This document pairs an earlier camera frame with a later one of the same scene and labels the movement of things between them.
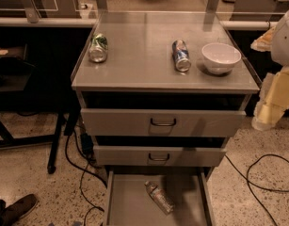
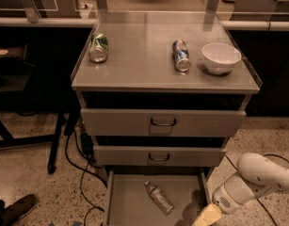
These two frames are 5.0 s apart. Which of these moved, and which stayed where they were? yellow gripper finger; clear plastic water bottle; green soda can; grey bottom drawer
Moved: yellow gripper finger
Stayed: grey bottom drawer; clear plastic water bottle; green soda can
